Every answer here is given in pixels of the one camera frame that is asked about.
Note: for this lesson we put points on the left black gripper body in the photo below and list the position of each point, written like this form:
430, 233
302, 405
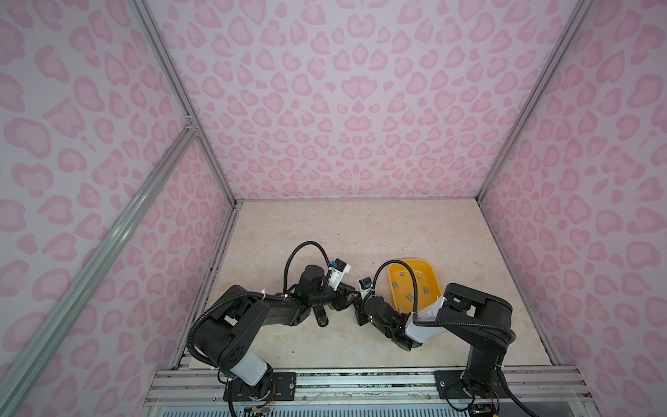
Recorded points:
339, 299

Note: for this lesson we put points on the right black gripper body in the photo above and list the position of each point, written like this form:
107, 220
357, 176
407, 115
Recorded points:
363, 318

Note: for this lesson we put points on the black long stapler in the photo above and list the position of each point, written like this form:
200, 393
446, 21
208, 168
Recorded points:
321, 316

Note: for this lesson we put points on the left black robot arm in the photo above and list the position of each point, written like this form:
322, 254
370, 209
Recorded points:
222, 336

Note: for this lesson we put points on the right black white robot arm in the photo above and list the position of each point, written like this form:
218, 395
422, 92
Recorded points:
481, 320

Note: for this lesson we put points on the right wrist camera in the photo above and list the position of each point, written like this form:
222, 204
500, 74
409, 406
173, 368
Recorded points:
366, 287

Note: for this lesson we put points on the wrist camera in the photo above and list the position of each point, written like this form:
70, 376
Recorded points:
366, 287
337, 270

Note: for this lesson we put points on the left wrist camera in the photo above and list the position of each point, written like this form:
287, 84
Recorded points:
337, 270

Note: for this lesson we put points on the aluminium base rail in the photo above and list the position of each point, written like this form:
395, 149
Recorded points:
545, 390

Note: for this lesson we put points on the aluminium frame left diagonal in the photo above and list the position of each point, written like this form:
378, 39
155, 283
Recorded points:
29, 366

